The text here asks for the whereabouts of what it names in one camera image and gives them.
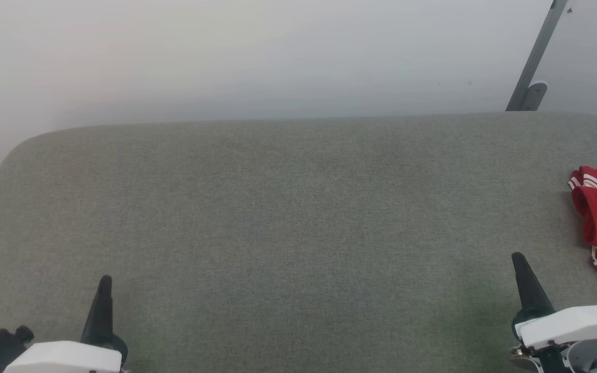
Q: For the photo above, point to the grey metal bar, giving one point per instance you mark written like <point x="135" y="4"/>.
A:
<point x="537" y="52"/>

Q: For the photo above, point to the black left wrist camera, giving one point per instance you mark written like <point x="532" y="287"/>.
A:
<point x="0" y="344"/>

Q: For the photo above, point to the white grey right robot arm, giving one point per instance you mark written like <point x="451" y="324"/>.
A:
<point x="586" y="357"/>

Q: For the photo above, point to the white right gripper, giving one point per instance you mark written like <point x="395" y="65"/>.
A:
<point x="568" y="324"/>

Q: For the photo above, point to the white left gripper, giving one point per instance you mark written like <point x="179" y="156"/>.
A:
<point x="70" y="357"/>

